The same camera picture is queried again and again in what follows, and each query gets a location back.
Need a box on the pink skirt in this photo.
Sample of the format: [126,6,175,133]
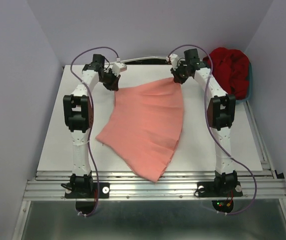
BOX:
[96,77,184,183]

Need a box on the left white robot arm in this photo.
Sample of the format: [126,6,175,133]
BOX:
[62,54,127,199]

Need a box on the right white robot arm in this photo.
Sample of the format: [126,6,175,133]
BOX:
[167,48,238,198]

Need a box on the red skirt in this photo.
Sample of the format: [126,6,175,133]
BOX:
[203,47,250,100]

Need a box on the teal plastic basket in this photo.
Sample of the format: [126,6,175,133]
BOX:
[236,63,253,104]

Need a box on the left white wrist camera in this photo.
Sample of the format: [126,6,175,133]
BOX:
[111,62,127,76]

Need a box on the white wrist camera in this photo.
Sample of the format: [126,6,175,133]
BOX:
[168,53,180,70]
[111,62,127,76]

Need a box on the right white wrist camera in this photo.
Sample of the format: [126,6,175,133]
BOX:
[168,53,180,70]

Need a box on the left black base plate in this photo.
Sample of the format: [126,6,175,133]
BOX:
[64,182,110,199]

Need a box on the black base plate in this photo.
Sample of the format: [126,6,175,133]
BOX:
[64,182,110,199]
[194,181,243,198]

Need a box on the aluminium rail frame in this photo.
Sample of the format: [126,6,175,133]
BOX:
[13,101,286,240]

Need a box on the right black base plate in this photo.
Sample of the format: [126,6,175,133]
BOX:
[194,181,243,198]

